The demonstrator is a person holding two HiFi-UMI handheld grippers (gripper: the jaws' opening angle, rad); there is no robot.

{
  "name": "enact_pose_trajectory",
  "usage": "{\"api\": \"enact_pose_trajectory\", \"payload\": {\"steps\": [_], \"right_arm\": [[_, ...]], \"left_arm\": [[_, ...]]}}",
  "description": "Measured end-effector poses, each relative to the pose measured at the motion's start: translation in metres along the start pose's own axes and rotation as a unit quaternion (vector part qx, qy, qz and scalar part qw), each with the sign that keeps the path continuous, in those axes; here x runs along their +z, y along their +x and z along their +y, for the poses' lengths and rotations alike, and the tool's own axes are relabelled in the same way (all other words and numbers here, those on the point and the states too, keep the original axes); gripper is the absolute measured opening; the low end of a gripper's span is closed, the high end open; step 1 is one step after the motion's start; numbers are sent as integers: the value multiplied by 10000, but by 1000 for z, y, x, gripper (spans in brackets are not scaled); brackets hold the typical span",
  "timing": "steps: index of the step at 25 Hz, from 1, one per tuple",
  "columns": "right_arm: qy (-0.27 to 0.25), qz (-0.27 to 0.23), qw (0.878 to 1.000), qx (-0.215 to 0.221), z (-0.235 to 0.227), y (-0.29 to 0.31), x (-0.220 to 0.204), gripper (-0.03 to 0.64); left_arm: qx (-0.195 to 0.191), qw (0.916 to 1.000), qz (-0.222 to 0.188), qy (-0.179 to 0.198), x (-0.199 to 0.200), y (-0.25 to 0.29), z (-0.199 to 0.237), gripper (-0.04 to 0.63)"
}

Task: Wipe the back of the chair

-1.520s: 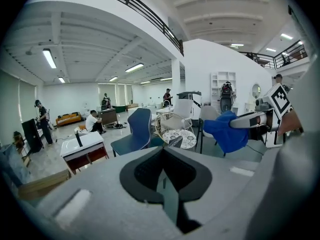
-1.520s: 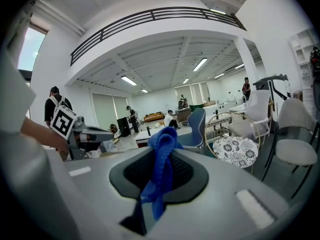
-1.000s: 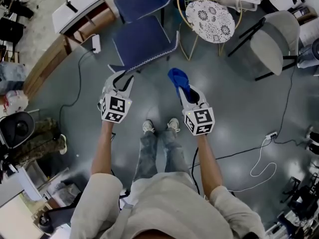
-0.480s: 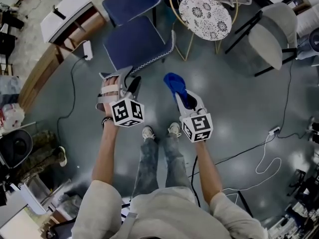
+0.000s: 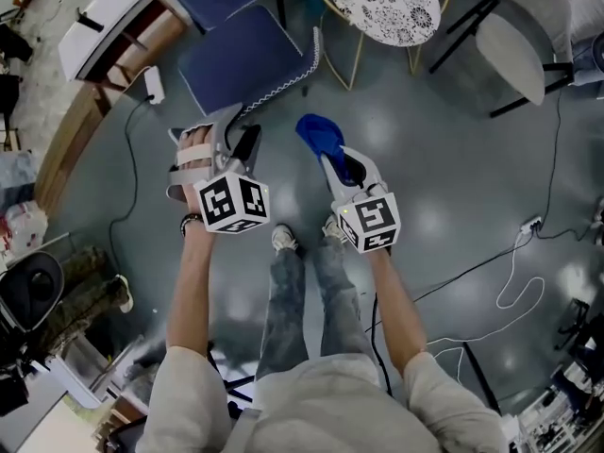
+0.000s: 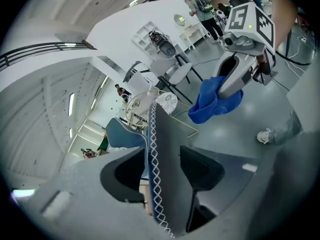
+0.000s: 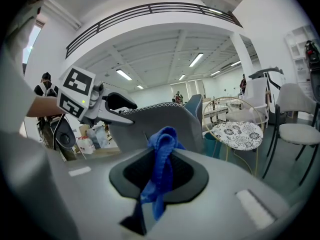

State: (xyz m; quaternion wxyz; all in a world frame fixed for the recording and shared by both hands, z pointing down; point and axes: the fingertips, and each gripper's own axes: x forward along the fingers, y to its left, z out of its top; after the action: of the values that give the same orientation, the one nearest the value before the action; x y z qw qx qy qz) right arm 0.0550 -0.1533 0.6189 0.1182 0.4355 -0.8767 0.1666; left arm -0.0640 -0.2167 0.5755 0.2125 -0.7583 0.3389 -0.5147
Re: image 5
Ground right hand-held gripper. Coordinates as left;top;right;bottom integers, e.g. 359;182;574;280
319;145;402;255

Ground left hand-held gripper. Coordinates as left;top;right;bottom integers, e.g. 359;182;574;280
165;103;271;235

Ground blue cloth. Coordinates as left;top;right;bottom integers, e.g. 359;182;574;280
294;112;353;184

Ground blue cushion with white stitching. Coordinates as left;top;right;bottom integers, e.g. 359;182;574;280
177;6;323;118

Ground person's left forearm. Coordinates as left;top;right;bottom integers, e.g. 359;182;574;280
164;184;214;361

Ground person's right forearm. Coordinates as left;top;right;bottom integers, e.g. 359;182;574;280
365;247;428;377

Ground person's left hand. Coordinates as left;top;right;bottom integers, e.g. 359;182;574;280
175;125;216;167

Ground person's right white shoe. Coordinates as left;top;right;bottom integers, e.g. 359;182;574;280
322;213;348;243

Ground person's white shoe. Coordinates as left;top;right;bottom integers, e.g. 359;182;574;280
271;223;299;253
322;213;348;243

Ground person's left white shoe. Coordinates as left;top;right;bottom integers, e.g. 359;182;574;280
271;223;299;253

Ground person's blue jeans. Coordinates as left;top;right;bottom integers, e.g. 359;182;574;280
254;233;381;381

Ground wooden platform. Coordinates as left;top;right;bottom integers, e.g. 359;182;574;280
34;81;120;217

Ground white wooden drawer table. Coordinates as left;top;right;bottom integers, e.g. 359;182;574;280
57;0;189;94

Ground round patterned side table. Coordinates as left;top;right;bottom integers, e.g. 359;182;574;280
306;0;453;92

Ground black cylinder bottle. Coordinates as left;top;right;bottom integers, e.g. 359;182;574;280
76;9;105;33

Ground grey chair black legs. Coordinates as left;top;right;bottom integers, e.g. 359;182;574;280
428;0;577;119

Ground bluish plastic bag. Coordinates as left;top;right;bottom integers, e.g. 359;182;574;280
0;151;38;202

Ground white plastic bag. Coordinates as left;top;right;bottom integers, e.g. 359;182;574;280
3;199;49;255

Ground person's beige shirt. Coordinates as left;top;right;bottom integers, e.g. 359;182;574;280
141;344;506;453

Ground black metal bar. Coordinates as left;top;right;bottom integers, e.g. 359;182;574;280
461;341;502;415

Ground white rimmed shell backpack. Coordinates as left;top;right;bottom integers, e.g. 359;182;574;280
0;251;65;335

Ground black folding stand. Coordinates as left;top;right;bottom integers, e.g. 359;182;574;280
555;296;591;349

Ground black wrist bracelet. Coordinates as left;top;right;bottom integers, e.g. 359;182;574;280
178;212;205;237

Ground thin black cable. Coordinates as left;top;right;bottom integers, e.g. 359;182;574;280
535;90;604;243
412;243;523;302
108;94;157;257

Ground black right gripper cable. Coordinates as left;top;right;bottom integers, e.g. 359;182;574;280
364;294;396;398

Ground white cable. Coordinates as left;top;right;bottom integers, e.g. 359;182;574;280
426;231;547;389

